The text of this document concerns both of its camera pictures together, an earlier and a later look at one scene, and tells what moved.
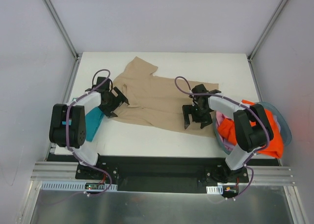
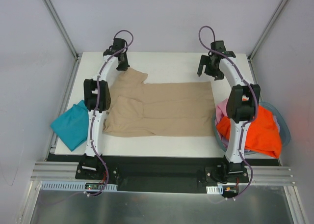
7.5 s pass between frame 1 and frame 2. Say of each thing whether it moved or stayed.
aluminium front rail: stayed
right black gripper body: moved
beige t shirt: moved
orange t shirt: stayed
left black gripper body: moved
